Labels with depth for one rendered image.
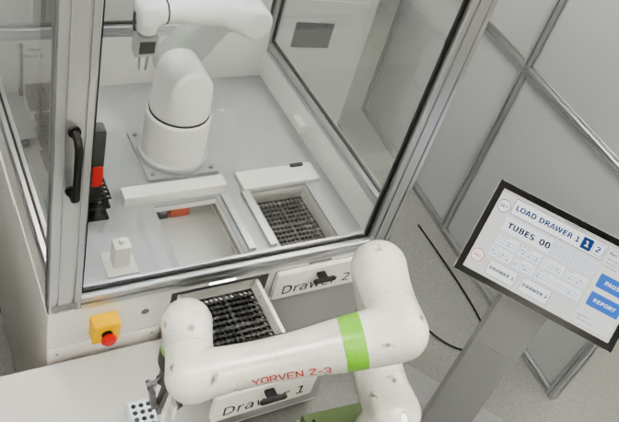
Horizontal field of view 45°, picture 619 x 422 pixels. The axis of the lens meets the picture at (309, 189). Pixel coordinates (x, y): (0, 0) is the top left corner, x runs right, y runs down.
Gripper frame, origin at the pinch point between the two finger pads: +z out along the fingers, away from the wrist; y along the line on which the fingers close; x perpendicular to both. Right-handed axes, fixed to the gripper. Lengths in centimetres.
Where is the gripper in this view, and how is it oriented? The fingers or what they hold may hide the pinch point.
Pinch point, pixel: (167, 410)
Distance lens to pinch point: 194.2
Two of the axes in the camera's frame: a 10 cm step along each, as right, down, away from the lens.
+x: -3.7, -6.9, 6.3
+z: -2.4, 7.2, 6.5
